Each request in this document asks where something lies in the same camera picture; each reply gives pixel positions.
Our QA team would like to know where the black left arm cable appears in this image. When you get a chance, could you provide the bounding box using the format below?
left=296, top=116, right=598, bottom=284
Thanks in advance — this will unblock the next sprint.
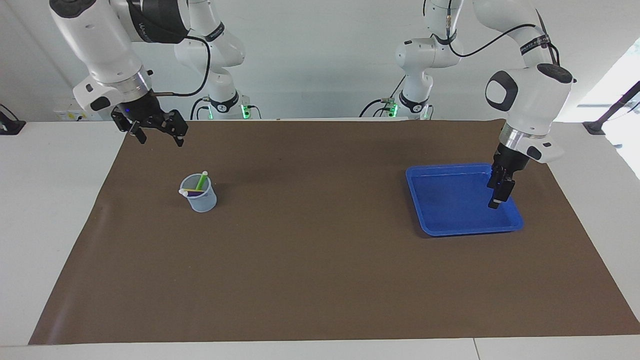
left=446, top=10, right=562, bottom=67

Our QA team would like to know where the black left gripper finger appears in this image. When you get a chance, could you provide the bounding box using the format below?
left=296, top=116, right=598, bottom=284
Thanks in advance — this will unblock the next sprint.
left=487, top=167, right=505, bottom=210
left=500, top=172, right=516, bottom=205

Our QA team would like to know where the black base cable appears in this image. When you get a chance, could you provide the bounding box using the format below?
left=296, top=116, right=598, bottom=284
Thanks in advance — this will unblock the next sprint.
left=190, top=96, right=213, bottom=121
left=359, top=75, right=407, bottom=119

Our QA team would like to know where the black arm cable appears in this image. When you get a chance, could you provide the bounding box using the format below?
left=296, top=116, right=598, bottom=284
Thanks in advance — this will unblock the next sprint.
left=150, top=30, right=212, bottom=97
left=446, top=10, right=562, bottom=67

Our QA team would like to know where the black right base cable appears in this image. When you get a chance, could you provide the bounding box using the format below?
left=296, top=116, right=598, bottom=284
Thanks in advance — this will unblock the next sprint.
left=190, top=96, right=213, bottom=121

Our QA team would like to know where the translucent plastic cup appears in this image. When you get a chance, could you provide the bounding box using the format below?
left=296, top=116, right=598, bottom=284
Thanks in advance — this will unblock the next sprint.
left=179, top=173, right=218, bottom=213

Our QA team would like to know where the blue plastic tray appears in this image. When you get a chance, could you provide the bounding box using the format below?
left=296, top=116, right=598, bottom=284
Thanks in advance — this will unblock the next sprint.
left=405, top=163, right=525, bottom=237

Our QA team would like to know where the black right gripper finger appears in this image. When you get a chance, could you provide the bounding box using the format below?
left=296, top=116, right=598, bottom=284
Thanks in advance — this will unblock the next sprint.
left=159, top=110, right=189, bottom=148
left=111, top=109, right=149, bottom=145

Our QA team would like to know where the black stand with pole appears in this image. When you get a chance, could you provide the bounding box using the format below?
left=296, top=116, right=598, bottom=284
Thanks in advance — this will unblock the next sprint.
left=582, top=80, right=640, bottom=136

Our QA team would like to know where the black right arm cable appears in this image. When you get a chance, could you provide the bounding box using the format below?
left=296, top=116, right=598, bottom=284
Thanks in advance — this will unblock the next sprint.
left=150, top=30, right=212, bottom=97

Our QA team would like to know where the black table clamp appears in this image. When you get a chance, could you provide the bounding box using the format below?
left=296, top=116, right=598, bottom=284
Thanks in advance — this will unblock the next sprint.
left=0, top=103, right=27, bottom=136

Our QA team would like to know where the black left base cable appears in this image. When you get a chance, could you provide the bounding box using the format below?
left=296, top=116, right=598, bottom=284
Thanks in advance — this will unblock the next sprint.
left=359, top=75, right=407, bottom=119

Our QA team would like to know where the brown table mat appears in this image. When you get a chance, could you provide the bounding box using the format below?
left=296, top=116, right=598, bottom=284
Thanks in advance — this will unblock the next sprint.
left=28, top=119, right=640, bottom=346

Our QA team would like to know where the white wall socket box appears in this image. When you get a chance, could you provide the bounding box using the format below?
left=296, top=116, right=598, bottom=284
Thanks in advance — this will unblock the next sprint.
left=54, top=96, right=103, bottom=122

